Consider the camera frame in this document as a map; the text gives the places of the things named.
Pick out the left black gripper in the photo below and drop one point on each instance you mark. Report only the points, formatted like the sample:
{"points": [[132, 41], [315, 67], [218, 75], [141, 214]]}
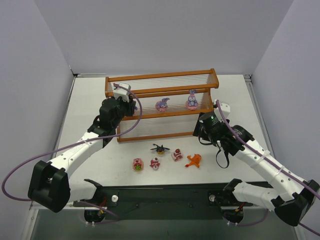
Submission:
{"points": [[129, 107]]}

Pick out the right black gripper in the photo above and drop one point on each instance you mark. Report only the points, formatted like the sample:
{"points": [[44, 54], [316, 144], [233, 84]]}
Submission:
{"points": [[200, 131]]}

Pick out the pink bear strawberry cake toy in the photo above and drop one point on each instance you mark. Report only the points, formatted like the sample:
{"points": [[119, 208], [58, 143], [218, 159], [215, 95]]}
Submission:
{"points": [[177, 155]]}

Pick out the purple bunny donut toy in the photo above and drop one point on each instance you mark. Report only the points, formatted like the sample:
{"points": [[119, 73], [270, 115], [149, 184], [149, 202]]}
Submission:
{"points": [[161, 106]]}

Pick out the pink bear holding strawberry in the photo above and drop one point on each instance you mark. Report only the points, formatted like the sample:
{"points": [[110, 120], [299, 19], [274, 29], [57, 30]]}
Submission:
{"points": [[138, 164]]}

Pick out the pink bear cupcake toy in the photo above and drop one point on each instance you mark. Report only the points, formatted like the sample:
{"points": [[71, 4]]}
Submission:
{"points": [[154, 163]]}

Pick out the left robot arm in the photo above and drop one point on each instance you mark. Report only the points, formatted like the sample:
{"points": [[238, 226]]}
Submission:
{"points": [[49, 185]]}

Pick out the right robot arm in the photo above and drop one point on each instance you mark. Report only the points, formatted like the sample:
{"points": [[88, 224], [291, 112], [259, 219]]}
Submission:
{"points": [[288, 195]]}

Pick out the wooden three-tier shelf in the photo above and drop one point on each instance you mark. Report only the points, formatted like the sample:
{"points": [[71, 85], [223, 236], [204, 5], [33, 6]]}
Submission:
{"points": [[170, 102]]}

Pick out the orange fish toy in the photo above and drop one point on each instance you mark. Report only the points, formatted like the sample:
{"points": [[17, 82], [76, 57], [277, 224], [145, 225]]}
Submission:
{"points": [[194, 160]]}

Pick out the black winged bird toy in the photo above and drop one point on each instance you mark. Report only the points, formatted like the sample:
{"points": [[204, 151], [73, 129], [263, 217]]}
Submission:
{"points": [[159, 149]]}

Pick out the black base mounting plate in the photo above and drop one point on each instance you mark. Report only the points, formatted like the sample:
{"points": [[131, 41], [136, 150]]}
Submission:
{"points": [[201, 201]]}

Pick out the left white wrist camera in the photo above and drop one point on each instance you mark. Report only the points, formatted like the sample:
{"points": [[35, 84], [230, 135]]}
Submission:
{"points": [[120, 90]]}

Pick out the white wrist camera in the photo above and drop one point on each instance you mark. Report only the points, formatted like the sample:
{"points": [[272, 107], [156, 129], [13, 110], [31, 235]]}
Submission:
{"points": [[120, 90], [225, 109]]}

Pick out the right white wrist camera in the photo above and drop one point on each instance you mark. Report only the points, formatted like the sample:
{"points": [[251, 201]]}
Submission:
{"points": [[225, 109]]}

